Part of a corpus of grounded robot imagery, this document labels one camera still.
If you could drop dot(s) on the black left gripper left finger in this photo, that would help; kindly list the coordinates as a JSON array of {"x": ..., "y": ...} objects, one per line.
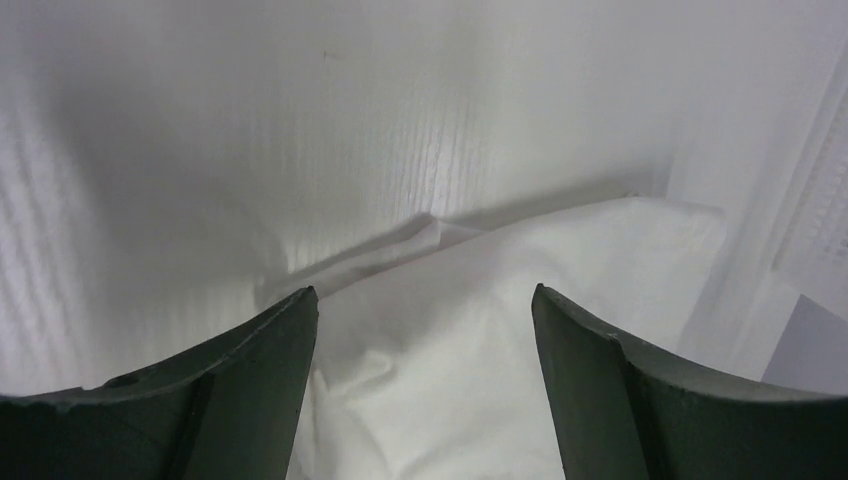
[{"x": 227, "y": 408}]

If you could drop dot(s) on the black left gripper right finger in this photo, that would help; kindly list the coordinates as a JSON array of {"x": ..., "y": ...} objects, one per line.
[{"x": 624, "y": 408}]

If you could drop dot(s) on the white t shirt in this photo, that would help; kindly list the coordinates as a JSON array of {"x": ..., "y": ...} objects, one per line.
[{"x": 426, "y": 365}]

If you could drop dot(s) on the white plastic basket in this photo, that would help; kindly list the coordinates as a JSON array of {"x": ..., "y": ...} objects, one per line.
[{"x": 747, "y": 147}]

